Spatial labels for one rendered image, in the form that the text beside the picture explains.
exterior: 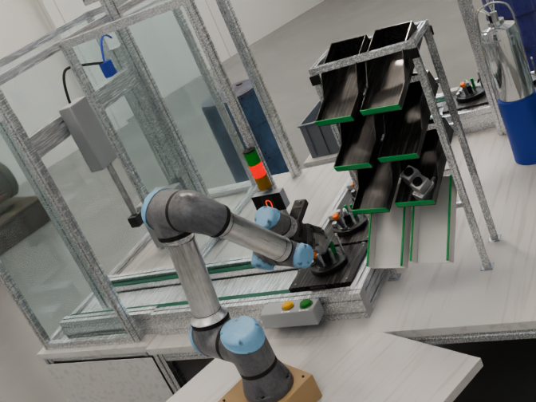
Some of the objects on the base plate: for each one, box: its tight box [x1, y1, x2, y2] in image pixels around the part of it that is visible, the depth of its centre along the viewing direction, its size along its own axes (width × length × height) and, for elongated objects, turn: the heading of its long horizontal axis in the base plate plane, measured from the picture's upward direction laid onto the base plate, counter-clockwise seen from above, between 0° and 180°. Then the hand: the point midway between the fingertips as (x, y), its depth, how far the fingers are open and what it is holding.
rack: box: [309, 19, 502, 282], centre depth 245 cm, size 21×36×80 cm, turn 107°
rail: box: [151, 285, 373, 336], centre depth 269 cm, size 6×89×11 cm, turn 107°
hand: (318, 235), depth 260 cm, fingers closed on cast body, 4 cm apart
